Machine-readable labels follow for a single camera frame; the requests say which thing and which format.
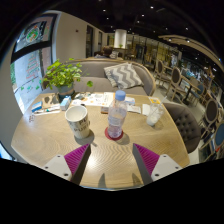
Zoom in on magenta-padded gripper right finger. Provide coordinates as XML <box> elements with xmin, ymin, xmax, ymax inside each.
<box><xmin>132</xmin><ymin>143</ymin><xmax>183</xmax><ymax>187</ymax></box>

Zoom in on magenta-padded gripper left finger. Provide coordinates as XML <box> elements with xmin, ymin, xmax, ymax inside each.
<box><xmin>42</xmin><ymin>143</ymin><xmax>92</xmax><ymax>186</ymax></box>

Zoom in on clear blue-capped water bottle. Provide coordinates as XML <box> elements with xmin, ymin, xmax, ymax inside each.
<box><xmin>107</xmin><ymin>89</ymin><xmax>128</xmax><ymax>139</ymax></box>

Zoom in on white printed mug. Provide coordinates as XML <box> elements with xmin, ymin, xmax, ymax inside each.
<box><xmin>64</xmin><ymin>104</ymin><xmax>92</xmax><ymax>140</ymax></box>

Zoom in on flat round red coaster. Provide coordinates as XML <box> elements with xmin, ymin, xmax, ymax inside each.
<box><xmin>104</xmin><ymin>126</ymin><xmax>125</xmax><ymax>142</ymax></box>

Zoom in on clear plastic cup with straw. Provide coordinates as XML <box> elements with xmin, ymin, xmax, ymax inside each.
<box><xmin>145</xmin><ymin>101</ymin><xmax>165</xmax><ymax>127</ymax></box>

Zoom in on grey tufted armchair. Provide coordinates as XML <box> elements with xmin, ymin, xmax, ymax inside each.
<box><xmin>162</xmin><ymin>101</ymin><xmax>203</xmax><ymax>154</ymax></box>

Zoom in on white paper napkins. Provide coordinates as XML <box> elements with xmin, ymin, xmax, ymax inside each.
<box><xmin>126</xmin><ymin>103</ymin><xmax>151</xmax><ymax>116</ymax></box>

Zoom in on small blue white box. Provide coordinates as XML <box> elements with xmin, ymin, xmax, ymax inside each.
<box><xmin>59</xmin><ymin>95</ymin><xmax>73</xmax><ymax>112</ymax></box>

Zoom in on white orange cardboard box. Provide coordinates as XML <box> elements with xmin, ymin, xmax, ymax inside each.
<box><xmin>100</xmin><ymin>104</ymin><xmax>111</xmax><ymax>114</ymax></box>

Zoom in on yellow square card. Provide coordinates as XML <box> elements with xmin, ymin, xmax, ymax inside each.
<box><xmin>148</xmin><ymin>96</ymin><xmax>162</xmax><ymax>105</ymax></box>

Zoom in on printed menu sheet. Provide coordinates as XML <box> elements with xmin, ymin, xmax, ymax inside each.
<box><xmin>71</xmin><ymin>91</ymin><xmax>116</xmax><ymax>108</ymax></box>

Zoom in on potted green plant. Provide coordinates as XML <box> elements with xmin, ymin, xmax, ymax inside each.
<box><xmin>41</xmin><ymin>58</ymin><xmax>94</xmax><ymax>103</ymax></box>

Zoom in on group of dining chairs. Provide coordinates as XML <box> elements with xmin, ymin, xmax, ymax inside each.
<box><xmin>153</xmin><ymin>59</ymin><xmax>224</xmax><ymax>161</ymax></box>

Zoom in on grey upholstered sofa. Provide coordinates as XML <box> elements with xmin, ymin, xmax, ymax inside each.
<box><xmin>68</xmin><ymin>58</ymin><xmax>157</xmax><ymax>98</ymax></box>

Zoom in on person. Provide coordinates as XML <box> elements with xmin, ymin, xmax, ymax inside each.
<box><xmin>94</xmin><ymin>45</ymin><xmax>114</xmax><ymax>59</ymax></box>

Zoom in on white round column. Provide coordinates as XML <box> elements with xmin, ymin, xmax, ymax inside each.
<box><xmin>113</xmin><ymin>28</ymin><xmax>128</xmax><ymax>49</ymax></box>

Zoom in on colourful window poster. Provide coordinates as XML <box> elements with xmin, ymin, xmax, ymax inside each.
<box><xmin>14</xmin><ymin>14</ymin><xmax>58</xmax><ymax>53</ymax></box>

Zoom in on group of ceiling lights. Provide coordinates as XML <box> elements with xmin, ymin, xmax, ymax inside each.
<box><xmin>99</xmin><ymin>4</ymin><xmax>194</xmax><ymax>44</ymax></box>

